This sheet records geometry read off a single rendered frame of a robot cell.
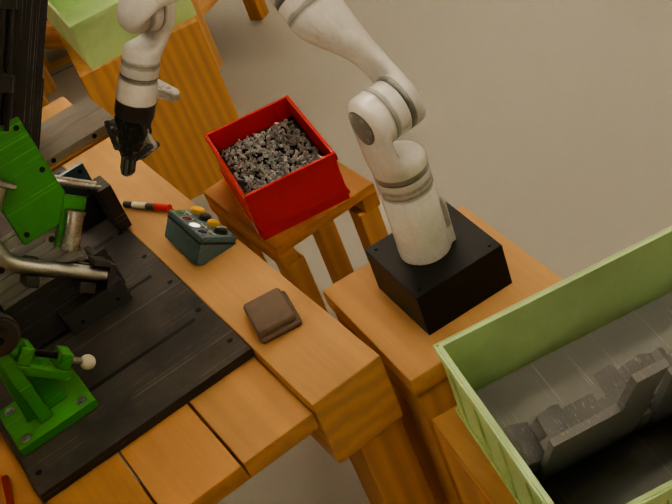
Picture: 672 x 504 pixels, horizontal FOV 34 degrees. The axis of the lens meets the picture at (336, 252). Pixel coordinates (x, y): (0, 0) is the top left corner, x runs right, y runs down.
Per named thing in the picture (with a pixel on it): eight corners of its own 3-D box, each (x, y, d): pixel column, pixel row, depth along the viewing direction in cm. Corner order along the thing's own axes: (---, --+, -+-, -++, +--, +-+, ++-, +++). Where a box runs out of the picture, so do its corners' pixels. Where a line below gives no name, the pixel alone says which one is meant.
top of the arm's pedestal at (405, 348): (466, 220, 210) (462, 204, 207) (570, 297, 185) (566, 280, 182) (328, 305, 203) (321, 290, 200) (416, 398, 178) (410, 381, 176)
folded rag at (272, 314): (246, 314, 194) (240, 302, 192) (286, 294, 195) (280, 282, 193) (262, 346, 186) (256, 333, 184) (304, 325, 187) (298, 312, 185)
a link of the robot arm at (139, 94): (181, 100, 205) (185, 69, 202) (139, 113, 196) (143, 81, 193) (146, 82, 209) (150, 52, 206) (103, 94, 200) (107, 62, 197)
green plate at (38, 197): (68, 206, 212) (9, 113, 204) (78, 212, 204) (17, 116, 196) (16, 238, 208) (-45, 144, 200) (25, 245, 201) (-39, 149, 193)
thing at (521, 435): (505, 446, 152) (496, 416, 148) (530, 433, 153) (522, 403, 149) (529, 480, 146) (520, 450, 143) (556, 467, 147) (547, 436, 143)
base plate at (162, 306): (45, 152, 270) (41, 145, 269) (255, 355, 187) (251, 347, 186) (-108, 243, 258) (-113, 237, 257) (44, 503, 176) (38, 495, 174)
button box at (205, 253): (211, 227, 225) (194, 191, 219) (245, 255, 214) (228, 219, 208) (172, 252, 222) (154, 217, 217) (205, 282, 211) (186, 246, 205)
